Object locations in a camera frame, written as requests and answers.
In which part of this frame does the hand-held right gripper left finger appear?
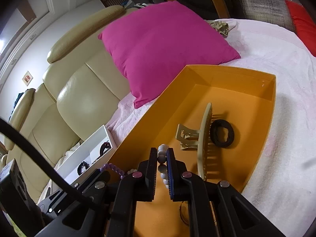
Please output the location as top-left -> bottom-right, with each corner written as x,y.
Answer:
35,148 -> 159,237

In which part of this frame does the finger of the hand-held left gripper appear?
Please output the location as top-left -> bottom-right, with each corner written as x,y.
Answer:
71,170 -> 111,194

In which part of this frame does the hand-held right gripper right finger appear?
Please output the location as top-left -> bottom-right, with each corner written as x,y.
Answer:
166,148 -> 285,237

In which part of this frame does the white bead bracelet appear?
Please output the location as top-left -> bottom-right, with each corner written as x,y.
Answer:
157,144 -> 171,190

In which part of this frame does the purple bead bracelet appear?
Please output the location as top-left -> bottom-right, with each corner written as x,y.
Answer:
99,163 -> 125,179

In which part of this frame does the grey metallic bracelet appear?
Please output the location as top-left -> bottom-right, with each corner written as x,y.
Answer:
178,201 -> 190,228

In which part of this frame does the beige hair claw clip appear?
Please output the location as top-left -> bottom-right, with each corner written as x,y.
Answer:
175,102 -> 213,181

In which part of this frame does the black hair tie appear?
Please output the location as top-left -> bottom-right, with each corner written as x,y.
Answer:
210,119 -> 236,149

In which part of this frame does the orange box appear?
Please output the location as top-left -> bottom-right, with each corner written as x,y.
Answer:
106,65 -> 276,237

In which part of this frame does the black scrunchie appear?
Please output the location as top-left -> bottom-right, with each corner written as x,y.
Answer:
77,161 -> 89,176

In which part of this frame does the white box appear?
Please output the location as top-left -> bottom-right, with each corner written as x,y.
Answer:
55,125 -> 118,185

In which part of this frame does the beige leather sofa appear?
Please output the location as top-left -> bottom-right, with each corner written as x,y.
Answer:
0,5 -> 139,203

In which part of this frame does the dark clothing on sofa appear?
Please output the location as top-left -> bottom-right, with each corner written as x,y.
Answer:
8,89 -> 36,119

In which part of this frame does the pink cushion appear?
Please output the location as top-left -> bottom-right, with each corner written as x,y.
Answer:
97,1 -> 241,109

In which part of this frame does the camouflage cloth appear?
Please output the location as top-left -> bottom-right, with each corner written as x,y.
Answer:
206,20 -> 231,39

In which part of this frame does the striped cloth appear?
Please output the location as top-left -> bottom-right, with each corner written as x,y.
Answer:
123,1 -> 149,10

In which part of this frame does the silver insulation mat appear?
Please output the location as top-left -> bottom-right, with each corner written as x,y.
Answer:
222,0 -> 316,32

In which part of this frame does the red cushion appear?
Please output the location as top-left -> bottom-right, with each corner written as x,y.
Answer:
285,0 -> 316,56

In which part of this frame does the black cable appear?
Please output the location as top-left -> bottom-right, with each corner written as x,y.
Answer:
0,118 -> 97,209

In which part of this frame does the small wall picture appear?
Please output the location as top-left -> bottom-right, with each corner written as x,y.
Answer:
22,71 -> 34,84

